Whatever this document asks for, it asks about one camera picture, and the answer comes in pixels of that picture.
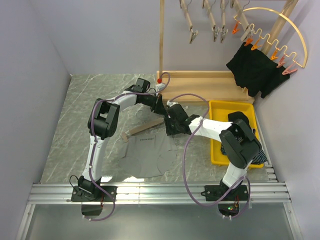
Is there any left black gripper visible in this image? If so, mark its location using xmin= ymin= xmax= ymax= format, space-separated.
xmin=142 ymin=93 xmax=168 ymax=116

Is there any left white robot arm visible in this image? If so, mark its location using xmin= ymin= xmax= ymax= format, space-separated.
xmin=71 ymin=78 xmax=167 ymax=202

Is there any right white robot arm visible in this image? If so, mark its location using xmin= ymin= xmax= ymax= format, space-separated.
xmin=166 ymin=101 xmax=262 ymax=207

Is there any black underwear in tray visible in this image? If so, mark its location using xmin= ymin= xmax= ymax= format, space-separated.
xmin=228 ymin=111 xmax=250 ymax=125

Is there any striped navy underwear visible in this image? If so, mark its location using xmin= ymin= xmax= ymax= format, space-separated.
xmin=220 ymin=144 xmax=268 ymax=165

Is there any black hanging underwear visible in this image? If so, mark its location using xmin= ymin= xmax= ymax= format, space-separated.
xmin=226 ymin=43 xmax=290 ymax=99

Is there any gold semicircle clip hanger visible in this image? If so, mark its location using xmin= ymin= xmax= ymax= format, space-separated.
xmin=244 ymin=1 xmax=308 ymax=69

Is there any wooden drying rack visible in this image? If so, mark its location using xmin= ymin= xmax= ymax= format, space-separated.
xmin=156 ymin=0 xmax=300 ymax=107

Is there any yellow plastic tray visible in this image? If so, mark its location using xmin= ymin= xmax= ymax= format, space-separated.
xmin=209 ymin=100 xmax=260 ymax=166

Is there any orange clothespin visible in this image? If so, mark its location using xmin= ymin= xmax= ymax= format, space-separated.
xmin=244 ymin=37 xmax=254 ymax=46
xmin=232 ymin=21 xmax=241 ymax=35
xmin=270 ymin=47 xmax=281 ymax=61
xmin=251 ymin=37 xmax=262 ymax=51

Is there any pink clothespin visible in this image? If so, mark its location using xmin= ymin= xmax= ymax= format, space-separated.
xmin=282 ymin=63 xmax=298 ymax=76
xmin=276 ymin=54 xmax=287 ymax=69

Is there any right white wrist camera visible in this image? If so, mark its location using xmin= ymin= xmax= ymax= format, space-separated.
xmin=166 ymin=100 xmax=179 ymax=108

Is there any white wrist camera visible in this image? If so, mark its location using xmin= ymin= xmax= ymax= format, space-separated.
xmin=166 ymin=100 xmax=179 ymax=108
xmin=155 ymin=78 xmax=167 ymax=92

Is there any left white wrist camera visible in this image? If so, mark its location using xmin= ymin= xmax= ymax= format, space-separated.
xmin=155 ymin=78 xmax=167 ymax=92

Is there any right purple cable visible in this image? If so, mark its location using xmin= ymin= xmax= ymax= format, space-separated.
xmin=167 ymin=93 xmax=251 ymax=220

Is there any aluminium mounting rail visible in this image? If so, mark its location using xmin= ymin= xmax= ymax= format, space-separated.
xmin=16 ymin=163 xmax=303 ymax=240

